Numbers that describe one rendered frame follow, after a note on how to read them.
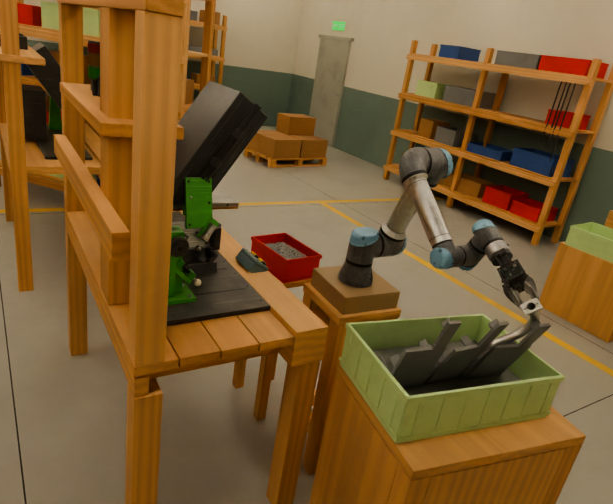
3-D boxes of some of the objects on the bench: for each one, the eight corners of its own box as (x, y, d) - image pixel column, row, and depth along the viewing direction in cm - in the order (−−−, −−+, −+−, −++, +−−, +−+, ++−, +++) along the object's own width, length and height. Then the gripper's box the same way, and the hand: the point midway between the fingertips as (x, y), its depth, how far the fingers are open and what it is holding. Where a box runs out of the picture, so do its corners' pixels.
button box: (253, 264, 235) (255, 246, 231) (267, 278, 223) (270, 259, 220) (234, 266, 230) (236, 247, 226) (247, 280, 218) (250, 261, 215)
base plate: (179, 214, 278) (179, 211, 277) (270, 310, 194) (270, 305, 193) (99, 217, 256) (98, 213, 255) (161, 327, 172) (161, 321, 171)
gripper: (482, 257, 167) (513, 309, 154) (513, 241, 165) (547, 294, 151) (487, 268, 174) (517, 320, 161) (517, 254, 171) (550, 305, 158)
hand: (531, 307), depth 159 cm, fingers closed on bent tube, 3 cm apart
